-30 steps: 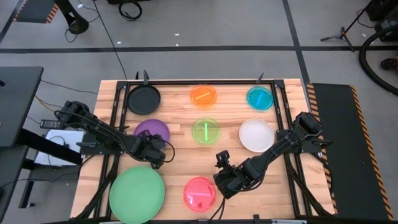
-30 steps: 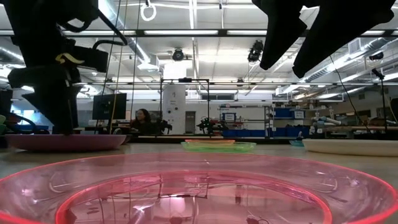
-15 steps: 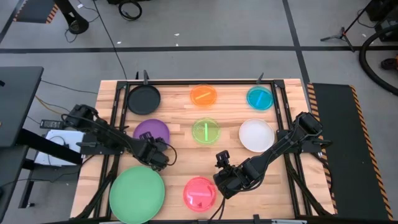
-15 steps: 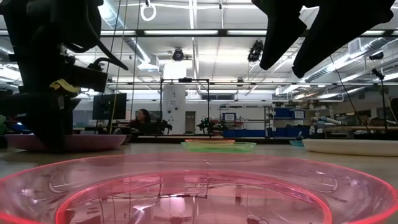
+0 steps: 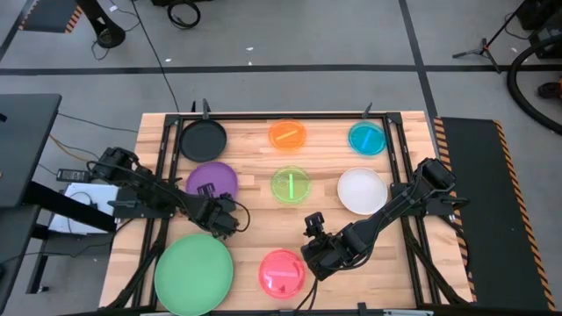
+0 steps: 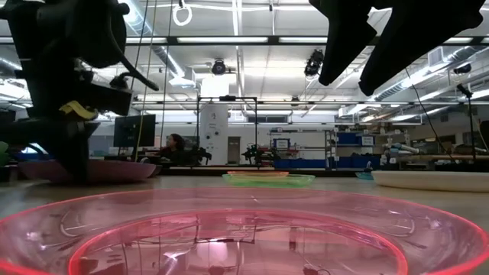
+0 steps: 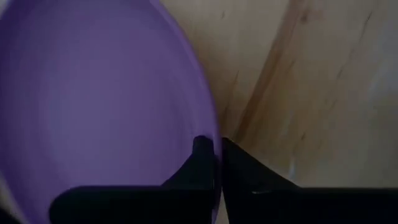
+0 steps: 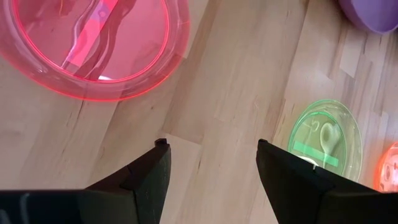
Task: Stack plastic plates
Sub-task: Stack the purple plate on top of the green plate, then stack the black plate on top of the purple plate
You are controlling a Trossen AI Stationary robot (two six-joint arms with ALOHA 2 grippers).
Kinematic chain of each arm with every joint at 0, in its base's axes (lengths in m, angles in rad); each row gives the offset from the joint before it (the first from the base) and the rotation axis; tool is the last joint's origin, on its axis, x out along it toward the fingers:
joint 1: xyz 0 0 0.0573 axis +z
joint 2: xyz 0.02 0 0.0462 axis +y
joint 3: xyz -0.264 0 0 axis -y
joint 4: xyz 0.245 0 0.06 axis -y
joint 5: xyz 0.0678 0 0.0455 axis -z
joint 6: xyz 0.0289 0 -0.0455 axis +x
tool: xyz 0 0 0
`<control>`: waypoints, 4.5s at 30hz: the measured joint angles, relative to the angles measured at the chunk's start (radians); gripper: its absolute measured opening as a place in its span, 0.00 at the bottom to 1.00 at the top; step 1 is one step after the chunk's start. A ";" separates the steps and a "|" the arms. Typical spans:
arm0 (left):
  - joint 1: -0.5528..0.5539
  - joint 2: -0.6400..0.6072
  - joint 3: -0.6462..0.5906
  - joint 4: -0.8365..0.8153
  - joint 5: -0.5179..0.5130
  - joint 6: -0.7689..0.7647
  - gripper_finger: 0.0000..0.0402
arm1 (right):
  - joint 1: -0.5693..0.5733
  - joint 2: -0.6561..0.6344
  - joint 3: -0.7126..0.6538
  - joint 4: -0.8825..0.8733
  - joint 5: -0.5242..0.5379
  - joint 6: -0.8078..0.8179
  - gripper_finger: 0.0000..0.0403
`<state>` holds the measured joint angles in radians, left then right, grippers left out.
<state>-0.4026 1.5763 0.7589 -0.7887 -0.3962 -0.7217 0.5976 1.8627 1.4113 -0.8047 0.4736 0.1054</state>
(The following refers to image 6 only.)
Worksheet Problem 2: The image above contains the white ceiling vent box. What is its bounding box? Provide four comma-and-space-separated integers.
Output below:
427, 46, 445, 68

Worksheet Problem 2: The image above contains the white plastic plate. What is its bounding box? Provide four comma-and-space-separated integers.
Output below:
371, 170, 489, 193

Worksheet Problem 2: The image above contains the white cable loop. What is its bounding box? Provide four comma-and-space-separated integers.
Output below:
172, 0, 193, 28

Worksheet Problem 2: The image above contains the blue storage bin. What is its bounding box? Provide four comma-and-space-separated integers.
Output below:
273, 158, 327, 170
328, 155, 381, 170

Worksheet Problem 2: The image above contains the black metal table frame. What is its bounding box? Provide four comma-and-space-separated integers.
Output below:
160, 167, 489, 178

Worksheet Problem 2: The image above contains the purple plastic plate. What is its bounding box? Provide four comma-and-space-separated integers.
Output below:
18, 159, 157, 185

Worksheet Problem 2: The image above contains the person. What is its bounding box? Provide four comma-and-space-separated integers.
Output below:
158, 133, 189, 166

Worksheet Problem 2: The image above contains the black left camera cable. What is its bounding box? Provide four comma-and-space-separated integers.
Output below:
99, 15, 160, 92

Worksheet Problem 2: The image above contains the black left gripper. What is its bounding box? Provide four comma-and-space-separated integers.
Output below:
0, 68, 102, 184

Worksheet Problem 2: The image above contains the yellow tape piece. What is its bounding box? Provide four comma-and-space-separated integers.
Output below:
58, 100, 99, 121

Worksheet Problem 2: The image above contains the yellow hanging cable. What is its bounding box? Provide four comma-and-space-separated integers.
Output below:
133, 0, 158, 163

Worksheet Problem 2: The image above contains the pink transparent small plate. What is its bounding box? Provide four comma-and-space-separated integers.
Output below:
0, 186, 489, 275

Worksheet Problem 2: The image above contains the orange transparent small plate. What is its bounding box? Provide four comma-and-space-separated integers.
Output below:
226, 170, 290, 178

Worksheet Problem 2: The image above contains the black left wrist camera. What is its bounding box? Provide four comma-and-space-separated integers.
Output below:
78, 80, 134, 117

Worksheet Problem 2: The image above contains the black ceiling dome camera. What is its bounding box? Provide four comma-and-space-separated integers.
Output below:
211, 58, 228, 76

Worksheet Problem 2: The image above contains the white cabinet column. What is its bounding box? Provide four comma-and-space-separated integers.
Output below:
199, 103, 229, 166

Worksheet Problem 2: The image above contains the green transparent small plate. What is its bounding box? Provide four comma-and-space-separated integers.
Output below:
222, 173, 316, 189

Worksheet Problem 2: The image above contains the black computer monitor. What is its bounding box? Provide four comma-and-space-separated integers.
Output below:
113, 114, 157, 148

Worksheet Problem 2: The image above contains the black light stand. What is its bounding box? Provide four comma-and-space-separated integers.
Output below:
456, 82, 478, 163

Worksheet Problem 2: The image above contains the black ceiling spotlight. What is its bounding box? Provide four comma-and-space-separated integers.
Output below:
304, 48, 325, 77

